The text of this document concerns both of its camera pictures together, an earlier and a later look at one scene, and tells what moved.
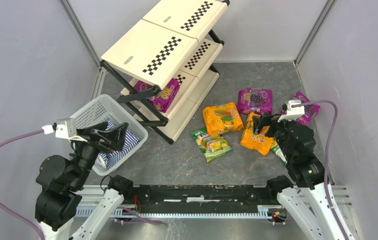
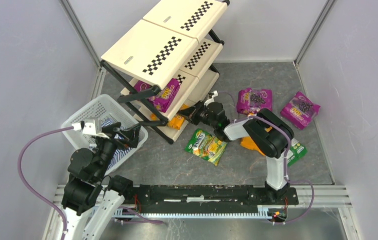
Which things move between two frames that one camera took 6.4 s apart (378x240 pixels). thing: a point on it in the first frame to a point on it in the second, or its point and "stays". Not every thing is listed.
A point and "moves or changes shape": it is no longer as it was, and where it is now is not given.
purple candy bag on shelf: [162, 101] stays
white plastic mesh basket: [105, 109] stays
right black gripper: [275, 129] to [195, 112]
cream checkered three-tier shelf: [166, 64] stays
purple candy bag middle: [254, 100] stays
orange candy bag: [222, 118] moves or changes shape
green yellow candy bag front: [212, 146] moves or changes shape
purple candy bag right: [310, 111] stays
